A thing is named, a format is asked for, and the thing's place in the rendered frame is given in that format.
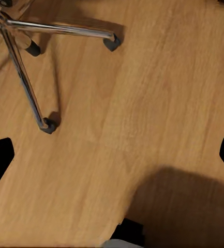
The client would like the swivel chair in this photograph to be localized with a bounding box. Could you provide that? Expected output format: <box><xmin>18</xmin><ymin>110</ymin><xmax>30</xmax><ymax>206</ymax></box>
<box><xmin>0</xmin><ymin>0</ymin><xmax>120</xmax><ymax>134</ymax></box>

